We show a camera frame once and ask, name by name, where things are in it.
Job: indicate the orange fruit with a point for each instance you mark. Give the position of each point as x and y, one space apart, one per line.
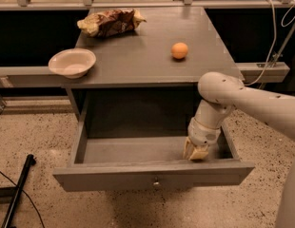
179 51

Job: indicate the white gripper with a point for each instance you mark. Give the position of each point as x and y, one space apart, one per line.
203 134

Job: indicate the grey top drawer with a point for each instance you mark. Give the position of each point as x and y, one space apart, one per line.
135 140

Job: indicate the metal railing frame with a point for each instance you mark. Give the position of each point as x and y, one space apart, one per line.
31 31

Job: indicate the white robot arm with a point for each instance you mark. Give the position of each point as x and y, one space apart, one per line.
221 94

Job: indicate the brown crumpled chip bag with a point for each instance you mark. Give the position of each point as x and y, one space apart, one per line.
110 22

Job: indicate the white plastic bowl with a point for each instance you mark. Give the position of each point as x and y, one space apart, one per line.
72 63

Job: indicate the black stand leg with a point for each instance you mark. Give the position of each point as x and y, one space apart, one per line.
11 195

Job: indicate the grey wooden drawer cabinet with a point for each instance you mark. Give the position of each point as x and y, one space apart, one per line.
141 60

